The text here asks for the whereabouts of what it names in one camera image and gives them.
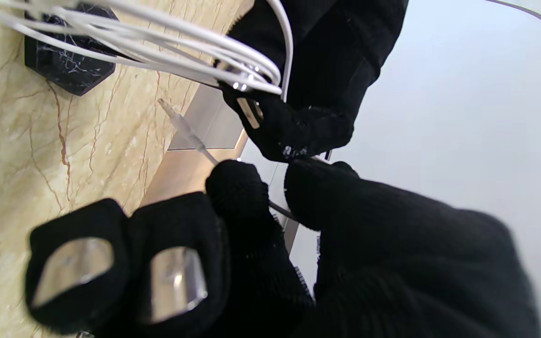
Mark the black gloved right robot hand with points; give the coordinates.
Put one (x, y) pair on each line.
(392, 272)

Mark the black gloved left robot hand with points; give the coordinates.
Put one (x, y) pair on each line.
(327, 70)

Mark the black T-bar rack marble base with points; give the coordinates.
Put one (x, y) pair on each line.
(68, 65)

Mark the printed conference room backdrop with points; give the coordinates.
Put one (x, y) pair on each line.
(463, 117)

